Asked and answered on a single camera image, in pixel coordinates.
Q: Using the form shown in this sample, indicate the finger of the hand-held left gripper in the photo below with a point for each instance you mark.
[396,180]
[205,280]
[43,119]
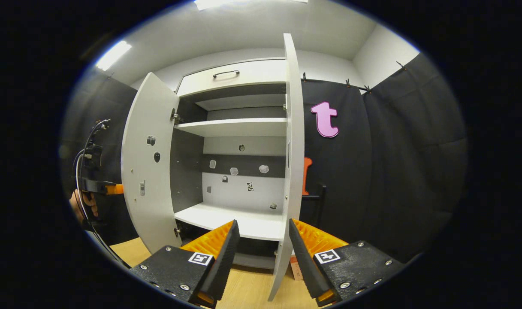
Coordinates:
[115,189]

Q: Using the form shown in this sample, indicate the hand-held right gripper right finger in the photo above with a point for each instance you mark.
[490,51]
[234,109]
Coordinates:
[303,262]

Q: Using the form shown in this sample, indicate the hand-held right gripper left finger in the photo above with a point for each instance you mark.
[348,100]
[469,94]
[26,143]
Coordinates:
[224,262]

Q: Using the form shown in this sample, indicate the white shoe cabinet door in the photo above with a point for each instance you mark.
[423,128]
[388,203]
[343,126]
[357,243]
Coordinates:
[294,128]
[149,210]

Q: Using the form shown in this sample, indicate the white double-door shoe cabinet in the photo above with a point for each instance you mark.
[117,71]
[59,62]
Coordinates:
[243,189]

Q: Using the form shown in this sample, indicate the white cabinet shelf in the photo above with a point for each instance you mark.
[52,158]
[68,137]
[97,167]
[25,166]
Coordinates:
[243,103]
[235,127]
[209,216]

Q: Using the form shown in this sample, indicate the white cabinet drawer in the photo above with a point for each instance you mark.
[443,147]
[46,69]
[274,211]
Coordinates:
[256,73]

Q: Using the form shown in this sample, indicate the small cardboard box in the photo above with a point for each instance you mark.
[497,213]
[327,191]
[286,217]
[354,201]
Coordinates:
[295,268]

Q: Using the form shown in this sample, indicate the black backdrop cloth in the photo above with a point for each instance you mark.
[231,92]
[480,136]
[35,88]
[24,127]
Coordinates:
[393,171]
[115,98]

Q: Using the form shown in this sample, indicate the ceiling light panel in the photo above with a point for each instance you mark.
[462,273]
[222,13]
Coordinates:
[113,56]
[226,3]

